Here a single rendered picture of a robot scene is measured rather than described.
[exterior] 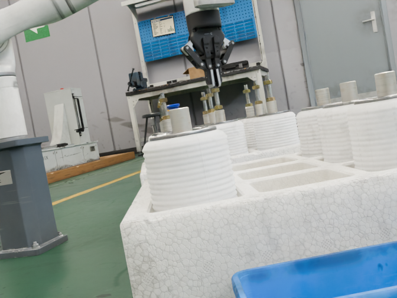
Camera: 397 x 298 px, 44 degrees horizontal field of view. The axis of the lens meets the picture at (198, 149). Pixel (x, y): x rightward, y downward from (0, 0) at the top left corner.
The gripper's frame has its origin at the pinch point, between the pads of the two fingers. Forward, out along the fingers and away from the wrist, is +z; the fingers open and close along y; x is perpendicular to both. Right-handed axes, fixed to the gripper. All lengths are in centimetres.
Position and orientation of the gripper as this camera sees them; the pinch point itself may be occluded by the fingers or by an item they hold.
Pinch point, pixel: (213, 78)
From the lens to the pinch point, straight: 108.4
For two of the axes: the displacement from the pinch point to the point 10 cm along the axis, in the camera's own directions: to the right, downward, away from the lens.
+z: 1.7, 9.8, 0.6
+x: 4.3, -0.2, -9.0
